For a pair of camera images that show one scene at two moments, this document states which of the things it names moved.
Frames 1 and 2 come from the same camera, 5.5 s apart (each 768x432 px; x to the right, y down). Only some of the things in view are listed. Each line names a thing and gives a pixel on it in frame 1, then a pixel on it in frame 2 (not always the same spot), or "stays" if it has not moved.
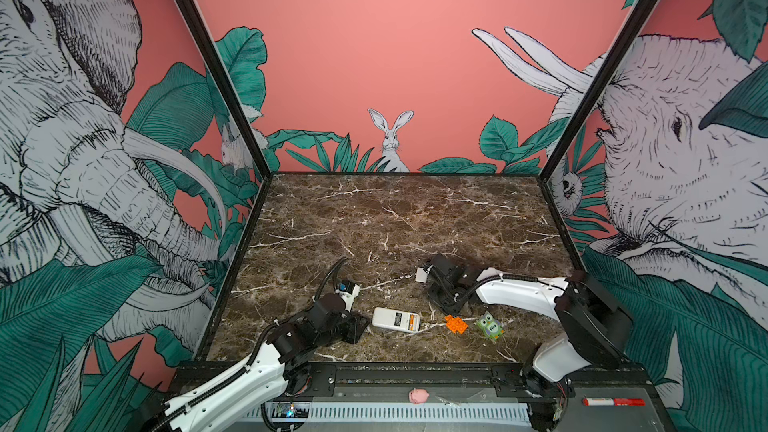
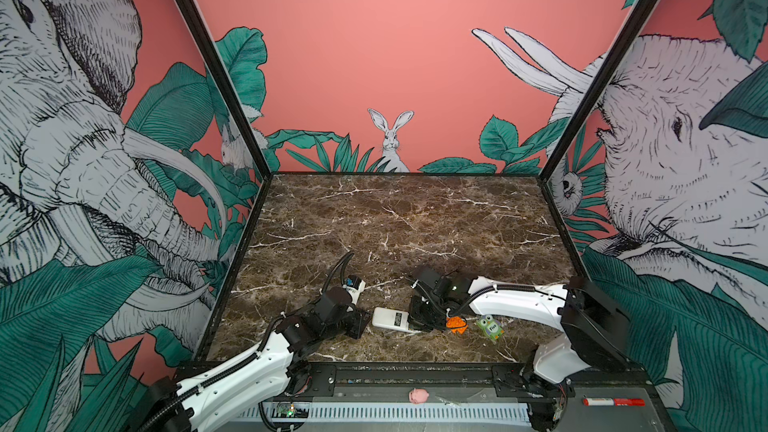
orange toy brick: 455,324 stays
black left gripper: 354,330 stays
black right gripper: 431,289 -> 413,312
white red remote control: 396,319 stays
